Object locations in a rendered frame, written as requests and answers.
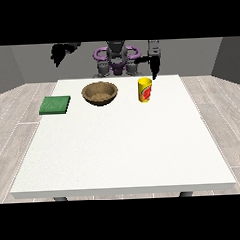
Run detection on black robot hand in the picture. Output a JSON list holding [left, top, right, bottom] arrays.
[[49, 43, 75, 68], [134, 55, 162, 82]]

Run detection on yellow cup with melon print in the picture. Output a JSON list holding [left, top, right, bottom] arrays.
[[137, 76, 154, 105]]

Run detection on green square pad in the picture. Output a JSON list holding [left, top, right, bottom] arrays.
[[37, 95, 72, 116]]

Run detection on grey robot trunk purple rings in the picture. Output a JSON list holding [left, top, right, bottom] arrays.
[[91, 40, 145, 79]]

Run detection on brown wooden bowl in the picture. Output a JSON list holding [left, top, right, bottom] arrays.
[[80, 80, 120, 108]]

